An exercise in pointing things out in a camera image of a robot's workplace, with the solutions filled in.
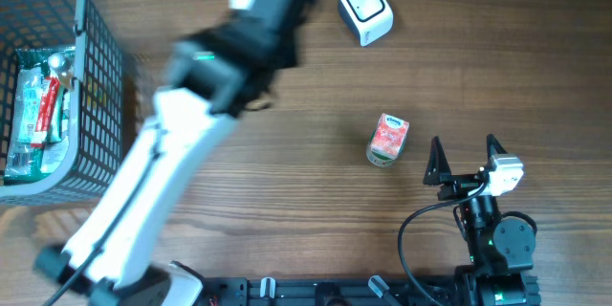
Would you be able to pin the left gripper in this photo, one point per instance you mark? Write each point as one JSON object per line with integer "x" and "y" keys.
{"x": 276, "y": 50}

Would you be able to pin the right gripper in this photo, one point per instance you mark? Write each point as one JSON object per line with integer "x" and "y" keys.
{"x": 439, "y": 172}

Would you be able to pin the orange Kleenex tissue pack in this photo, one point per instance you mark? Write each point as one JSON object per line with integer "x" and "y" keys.
{"x": 387, "y": 142}

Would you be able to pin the yellow liquid clear bottle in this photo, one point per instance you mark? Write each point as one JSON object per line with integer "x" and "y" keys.
{"x": 63, "y": 69}

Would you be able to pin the red sachet packet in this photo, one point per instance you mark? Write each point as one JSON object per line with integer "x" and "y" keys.
{"x": 45, "y": 113}

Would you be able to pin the green 3M gloves package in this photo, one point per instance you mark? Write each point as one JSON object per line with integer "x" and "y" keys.
{"x": 25, "y": 163}

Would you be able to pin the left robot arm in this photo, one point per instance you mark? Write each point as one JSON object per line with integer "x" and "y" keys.
{"x": 212, "y": 77}

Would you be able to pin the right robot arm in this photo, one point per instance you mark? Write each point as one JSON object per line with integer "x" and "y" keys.
{"x": 501, "y": 244}

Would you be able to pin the white barcode scanner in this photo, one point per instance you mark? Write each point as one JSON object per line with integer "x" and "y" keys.
{"x": 367, "y": 20}

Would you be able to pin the grey plastic mesh basket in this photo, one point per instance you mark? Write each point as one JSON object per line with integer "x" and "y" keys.
{"x": 94, "y": 146}

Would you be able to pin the pale green wipes packet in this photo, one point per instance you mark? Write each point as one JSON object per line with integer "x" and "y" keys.
{"x": 30, "y": 92}

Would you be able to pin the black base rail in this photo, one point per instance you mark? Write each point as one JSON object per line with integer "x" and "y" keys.
{"x": 334, "y": 291}

